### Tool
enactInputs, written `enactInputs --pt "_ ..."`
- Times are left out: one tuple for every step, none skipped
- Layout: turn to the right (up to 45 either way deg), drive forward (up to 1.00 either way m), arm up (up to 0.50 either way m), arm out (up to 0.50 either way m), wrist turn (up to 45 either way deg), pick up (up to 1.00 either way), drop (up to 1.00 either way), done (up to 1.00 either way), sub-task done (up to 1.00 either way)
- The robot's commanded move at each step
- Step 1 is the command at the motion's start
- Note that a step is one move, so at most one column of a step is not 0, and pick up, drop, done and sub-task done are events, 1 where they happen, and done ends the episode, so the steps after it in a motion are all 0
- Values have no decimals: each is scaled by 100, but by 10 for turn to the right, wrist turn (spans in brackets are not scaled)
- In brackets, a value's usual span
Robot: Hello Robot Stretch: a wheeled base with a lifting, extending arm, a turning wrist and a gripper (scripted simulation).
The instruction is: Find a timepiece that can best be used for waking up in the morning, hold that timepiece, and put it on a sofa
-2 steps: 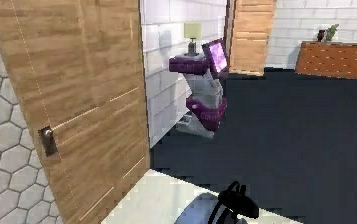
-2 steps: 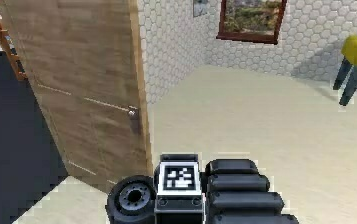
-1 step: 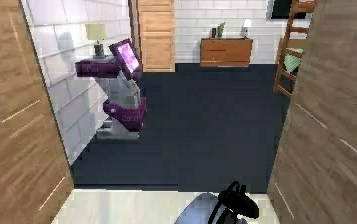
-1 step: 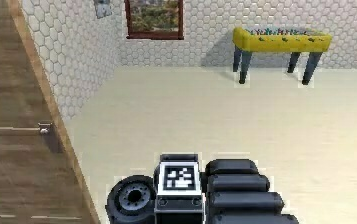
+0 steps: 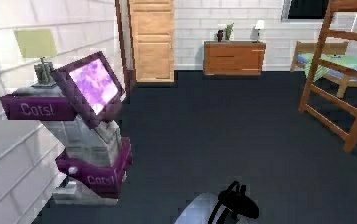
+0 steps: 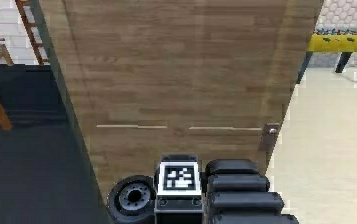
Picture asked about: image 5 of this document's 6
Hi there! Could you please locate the brown wooden chest of drawers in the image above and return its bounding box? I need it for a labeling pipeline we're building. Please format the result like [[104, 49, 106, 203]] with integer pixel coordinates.
[[202, 40, 267, 77]]

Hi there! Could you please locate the wooden bunk bed frame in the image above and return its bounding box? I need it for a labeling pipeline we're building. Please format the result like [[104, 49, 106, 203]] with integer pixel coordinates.
[[298, 0, 357, 153]]

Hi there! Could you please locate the pale grey rounded object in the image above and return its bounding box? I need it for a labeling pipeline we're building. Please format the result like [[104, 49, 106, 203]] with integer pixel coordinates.
[[174, 192, 254, 224]]

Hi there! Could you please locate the small white table lamp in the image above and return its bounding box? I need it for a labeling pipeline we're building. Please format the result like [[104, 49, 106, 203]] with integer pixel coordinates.
[[253, 19, 266, 43]]

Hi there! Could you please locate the purple and grey stand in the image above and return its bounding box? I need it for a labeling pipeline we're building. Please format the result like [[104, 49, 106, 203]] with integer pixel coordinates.
[[0, 83, 134, 206]]

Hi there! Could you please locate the wooden bed with green cover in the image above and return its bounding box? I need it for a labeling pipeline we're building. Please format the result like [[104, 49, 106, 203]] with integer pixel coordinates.
[[289, 40, 357, 100]]

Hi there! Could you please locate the purple framed screen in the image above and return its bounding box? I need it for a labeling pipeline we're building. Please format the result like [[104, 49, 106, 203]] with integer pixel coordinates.
[[50, 51, 126, 130]]

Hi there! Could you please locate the small green house plant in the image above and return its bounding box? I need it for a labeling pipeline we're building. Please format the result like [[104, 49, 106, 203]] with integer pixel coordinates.
[[223, 22, 236, 42]]

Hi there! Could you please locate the green shade table lamp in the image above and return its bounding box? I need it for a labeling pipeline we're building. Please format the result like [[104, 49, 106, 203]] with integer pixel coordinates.
[[13, 28, 58, 88]]

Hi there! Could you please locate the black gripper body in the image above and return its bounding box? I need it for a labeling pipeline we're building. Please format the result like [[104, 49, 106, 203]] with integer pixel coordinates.
[[218, 180, 261, 220]]

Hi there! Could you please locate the light wooden room door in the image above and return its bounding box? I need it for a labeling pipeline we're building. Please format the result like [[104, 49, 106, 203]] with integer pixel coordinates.
[[128, 0, 176, 83]]

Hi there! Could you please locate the dark window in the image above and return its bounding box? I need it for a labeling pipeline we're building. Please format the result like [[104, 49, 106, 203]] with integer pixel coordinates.
[[280, 0, 331, 22]]

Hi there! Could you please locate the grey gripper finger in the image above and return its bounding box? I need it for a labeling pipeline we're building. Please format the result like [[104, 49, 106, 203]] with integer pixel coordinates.
[[222, 210, 236, 224], [207, 199, 223, 224]]

